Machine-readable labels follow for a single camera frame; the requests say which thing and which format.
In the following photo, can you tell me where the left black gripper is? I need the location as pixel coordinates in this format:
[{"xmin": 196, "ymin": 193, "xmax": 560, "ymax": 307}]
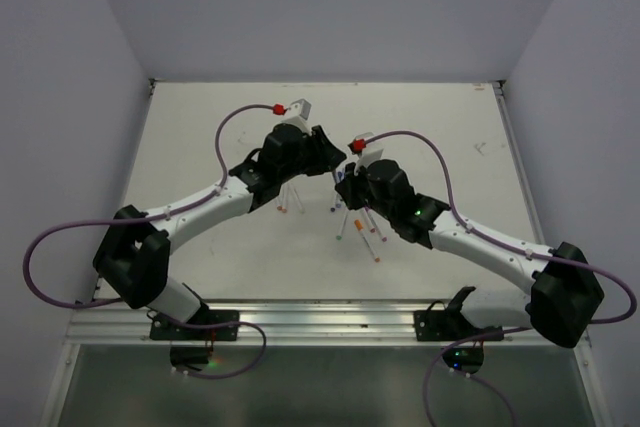
[{"xmin": 278, "ymin": 126, "xmax": 346, "ymax": 184}]

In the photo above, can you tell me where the dark green marker pen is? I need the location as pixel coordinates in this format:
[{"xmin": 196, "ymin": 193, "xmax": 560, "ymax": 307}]
[{"xmin": 332, "ymin": 167, "xmax": 344, "ymax": 184}]

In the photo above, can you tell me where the yellow marker pen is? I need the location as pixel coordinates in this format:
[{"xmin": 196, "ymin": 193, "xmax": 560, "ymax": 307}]
[{"xmin": 291, "ymin": 185, "xmax": 306, "ymax": 214}]

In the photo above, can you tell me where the peach marker pen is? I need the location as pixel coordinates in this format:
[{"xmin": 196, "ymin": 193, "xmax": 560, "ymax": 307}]
[{"xmin": 281, "ymin": 184, "xmax": 289, "ymax": 214}]

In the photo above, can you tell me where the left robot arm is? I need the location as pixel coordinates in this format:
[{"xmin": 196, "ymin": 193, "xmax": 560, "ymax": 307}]
[{"xmin": 93, "ymin": 124, "xmax": 346, "ymax": 340}]

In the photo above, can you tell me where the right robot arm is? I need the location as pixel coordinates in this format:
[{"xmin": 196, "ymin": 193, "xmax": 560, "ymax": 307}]
[{"xmin": 336, "ymin": 159, "xmax": 604, "ymax": 348}]

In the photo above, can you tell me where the pink marker pen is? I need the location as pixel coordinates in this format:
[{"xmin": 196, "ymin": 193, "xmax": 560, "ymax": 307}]
[{"xmin": 365, "ymin": 208, "xmax": 377, "ymax": 233}]

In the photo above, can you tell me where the dark orange marker pen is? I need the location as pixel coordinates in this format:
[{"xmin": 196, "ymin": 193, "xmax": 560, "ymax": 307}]
[{"xmin": 354, "ymin": 219, "xmax": 380, "ymax": 263}]

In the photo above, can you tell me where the light green marker pen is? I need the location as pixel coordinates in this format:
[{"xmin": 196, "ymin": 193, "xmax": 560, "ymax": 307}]
[{"xmin": 335, "ymin": 209, "xmax": 350, "ymax": 241}]

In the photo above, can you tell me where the magenta marker pen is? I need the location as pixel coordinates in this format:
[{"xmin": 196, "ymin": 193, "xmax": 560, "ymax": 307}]
[{"xmin": 369, "ymin": 212, "xmax": 387, "ymax": 243}]

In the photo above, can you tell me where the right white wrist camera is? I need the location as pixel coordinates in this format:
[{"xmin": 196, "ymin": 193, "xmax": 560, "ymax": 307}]
[{"xmin": 351, "ymin": 132, "xmax": 384, "ymax": 173}]

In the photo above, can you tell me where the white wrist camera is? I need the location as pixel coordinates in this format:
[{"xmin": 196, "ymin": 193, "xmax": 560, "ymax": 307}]
[
  {"xmin": 351, "ymin": 132, "xmax": 384, "ymax": 173},
  {"xmin": 281, "ymin": 98, "xmax": 312, "ymax": 135}
]

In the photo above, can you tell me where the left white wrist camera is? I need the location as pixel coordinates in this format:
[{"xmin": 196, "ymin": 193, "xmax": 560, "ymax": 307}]
[{"xmin": 281, "ymin": 98, "xmax": 312, "ymax": 135}]

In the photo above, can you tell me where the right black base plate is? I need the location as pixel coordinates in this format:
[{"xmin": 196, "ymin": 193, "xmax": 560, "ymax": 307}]
[{"xmin": 413, "ymin": 301, "xmax": 504, "ymax": 342}]

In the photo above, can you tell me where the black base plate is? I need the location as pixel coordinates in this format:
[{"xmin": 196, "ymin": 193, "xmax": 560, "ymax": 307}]
[
  {"xmin": 149, "ymin": 309, "xmax": 240, "ymax": 342},
  {"xmin": 413, "ymin": 301, "xmax": 504, "ymax": 342}
]

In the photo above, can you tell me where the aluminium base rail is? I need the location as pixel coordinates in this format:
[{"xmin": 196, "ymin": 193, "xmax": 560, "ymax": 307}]
[{"xmin": 67, "ymin": 299, "xmax": 589, "ymax": 348}]

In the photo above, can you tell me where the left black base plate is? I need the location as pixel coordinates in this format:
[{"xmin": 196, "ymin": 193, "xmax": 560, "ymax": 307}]
[{"xmin": 149, "ymin": 309, "xmax": 240, "ymax": 342}]

